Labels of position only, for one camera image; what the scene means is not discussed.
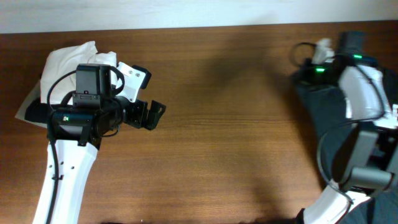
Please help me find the dark green Nike t-shirt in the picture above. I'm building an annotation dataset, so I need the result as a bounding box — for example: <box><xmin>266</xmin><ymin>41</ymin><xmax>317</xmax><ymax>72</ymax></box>
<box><xmin>290</xmin><ymin>77</ymin><xmax>397</xmax><ymax>224</ymax></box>

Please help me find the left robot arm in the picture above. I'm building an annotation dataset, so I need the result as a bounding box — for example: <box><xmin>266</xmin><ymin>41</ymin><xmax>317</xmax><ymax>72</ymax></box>
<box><xmin>33</xmin><ymin>62</ymin><xmax>166</xmax><ymax>223</ymax></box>

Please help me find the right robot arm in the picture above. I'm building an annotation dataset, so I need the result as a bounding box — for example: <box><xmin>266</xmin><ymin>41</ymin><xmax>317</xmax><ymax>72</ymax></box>
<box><xmin>291</xmin><ymin>31</ymin><xmax>397</xmax><ymax>223</ymax></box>

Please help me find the folded white t-shirt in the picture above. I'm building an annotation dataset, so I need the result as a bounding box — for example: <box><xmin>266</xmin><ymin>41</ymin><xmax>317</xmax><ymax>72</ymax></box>
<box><xmin>40</xmin><ymin>41</ymin><xmax>117</xmax><ymax>105</ymax></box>

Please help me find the folded black garment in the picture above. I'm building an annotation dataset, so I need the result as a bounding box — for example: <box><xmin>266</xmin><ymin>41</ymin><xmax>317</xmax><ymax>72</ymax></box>
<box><xmin>24</xmin><ymin>64</ymin><xmax>125</xmax><ymax>124</ymax></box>

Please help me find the folded beige garment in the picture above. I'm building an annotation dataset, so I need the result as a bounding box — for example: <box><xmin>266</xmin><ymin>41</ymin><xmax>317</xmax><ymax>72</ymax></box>
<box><xmin>15</xmin><ymin>80</ymin><xmax>47</xmax><ymax>129</ymax></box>

